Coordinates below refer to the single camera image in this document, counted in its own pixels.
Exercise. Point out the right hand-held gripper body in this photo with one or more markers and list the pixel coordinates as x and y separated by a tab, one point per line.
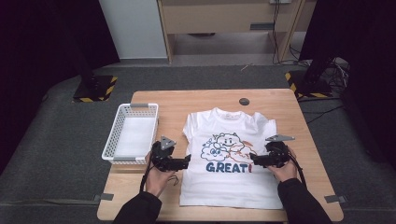
277	154

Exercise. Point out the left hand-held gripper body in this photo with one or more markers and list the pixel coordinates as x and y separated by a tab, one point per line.
160	155

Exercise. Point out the white cartoon print t-shirt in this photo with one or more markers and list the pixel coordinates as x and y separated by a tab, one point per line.
230	186

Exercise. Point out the person's right hand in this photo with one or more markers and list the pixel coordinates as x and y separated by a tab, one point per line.
286	172

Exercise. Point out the person's left hand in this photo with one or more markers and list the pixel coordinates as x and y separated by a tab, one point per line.
157	182

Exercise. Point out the white plastic basket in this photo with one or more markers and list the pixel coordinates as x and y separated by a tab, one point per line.
134	140

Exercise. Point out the grey round table grommet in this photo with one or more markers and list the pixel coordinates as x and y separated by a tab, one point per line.
244	101

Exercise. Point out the grey tape strip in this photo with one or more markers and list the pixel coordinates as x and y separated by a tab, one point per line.
334	198
106	196

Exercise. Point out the black stand with striped base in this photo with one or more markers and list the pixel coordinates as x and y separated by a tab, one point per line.
93	88
311	84

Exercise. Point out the white panel board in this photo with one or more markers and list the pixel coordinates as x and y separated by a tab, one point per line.
134	28

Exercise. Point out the light wooden desk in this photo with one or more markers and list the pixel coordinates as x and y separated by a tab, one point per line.
218	17

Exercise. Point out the black curtain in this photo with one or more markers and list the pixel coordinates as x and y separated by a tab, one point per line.
367	37
40	46

